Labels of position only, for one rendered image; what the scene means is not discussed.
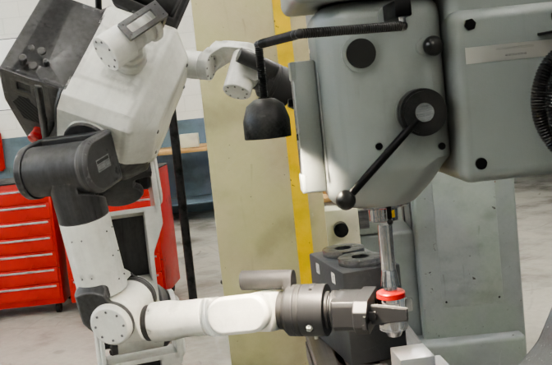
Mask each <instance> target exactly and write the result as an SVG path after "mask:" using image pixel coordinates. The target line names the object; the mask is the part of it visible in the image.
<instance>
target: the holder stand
mask: <svg viewBox="0 0 552 365"><path fill-rule="evenodd" d="M310 270H311V278H312V284H313V283H316V284H328V285H329V287H330V289H331V292H332V291H333V290H338V291H339V290H340V289H362V288H363V287H364V286H376V287H377V289H378V290H380V289H383V288H384V287H381V286H380V280H381V263H380V253H379V252H372V251H370V250H368V249H366V248H364V246H363V245H362V244H359V243H342V244H335V245H331V246H327V247H324V248H323V249H322V252H314V253H311V254H310ZM396 271H397V274H398V280H399V283H400V285H399V286H398V288H402V285H401V276H400V267H399V264H398V263H396ZM319 337H320V338H321V339H322V340H323V341H324V342H325V343H326V344H328V345H329V346H330V347H331V348H332V349H333V350H334V351H336V352H337V353H338V354H339V355H340V356H341V357H342V358H344V359H345V360H346V361H347V362H348V363H349V364H350V365H361V364H365V363H372V362H377V361H381V360H385V359H390V358H391V353H390V348H392V347H398V346H404V345H407V340H406V331H403V332H402V334H401V336H399V337H396V338H391V337H388V336H387V334H386V333H385V332H383V331H381V330H380V325H375V326H374V328H373V330H372V331H371V333H370V334H356V332H355V331H333V328H332V331H331V333H330V335H329V336H319Z"/></svg>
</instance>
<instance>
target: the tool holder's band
mask: <svg viewBox="0 0 552 365"><path fill-rule="evenodd" d="M376 296H377V298H378V299H379V300H383V301H394V300H399V299H402V298H405V290H404V289H401V288H398V291H396V292H393V293H386V292H384V289H380V290H378V291H377V292H376Z"/></svg>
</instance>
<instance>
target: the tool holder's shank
mask: <svg viewBox="0 0 552 365"><path fill-rule="evenodd" d="M378 235H379V253H380V263H381V280H380V286H381V287H384V292H386V293H393V292H396V291H398V286H399V285H400V283H399V280H398V274H397V271H396V262H395V253H394V243H393V225H392V224H391V225H389V224H387V223H382V224H378Z"/></svg>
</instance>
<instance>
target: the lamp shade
mask: <svg viewBox="0 0 552 365"><path fill-rule="evenodd" d="M243 129H244V137H245V141H255V140H265V139H274V138H280V137H285V136H291V135H292V131H291V123H290V117H289V115H288V111H287V110H286V108H285V105H284V103H282V102H281V101H279V100H277V99H275V98H270V96H268V97H259V98H258V99H255V100H253V101H252V102H251V103H250V104H249V105H248V106H246V111H245V115H244V119H243Z"/></svg>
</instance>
